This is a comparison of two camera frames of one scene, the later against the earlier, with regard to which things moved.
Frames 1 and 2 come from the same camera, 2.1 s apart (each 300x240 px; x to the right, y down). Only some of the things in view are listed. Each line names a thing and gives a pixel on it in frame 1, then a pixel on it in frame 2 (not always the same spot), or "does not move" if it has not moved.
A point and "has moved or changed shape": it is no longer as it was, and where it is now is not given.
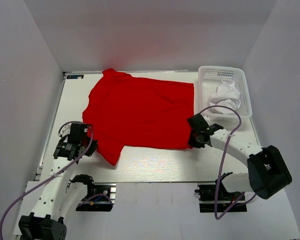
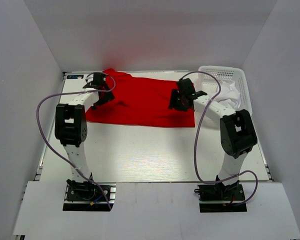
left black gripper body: (92, 149) -> (106, 87)
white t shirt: (226, 94) does not move
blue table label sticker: (76, 76) does not move
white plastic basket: (210, 77) does not move
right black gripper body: (194, 141) -> (182, 97)
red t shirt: (124, 110) has moved or changed shape
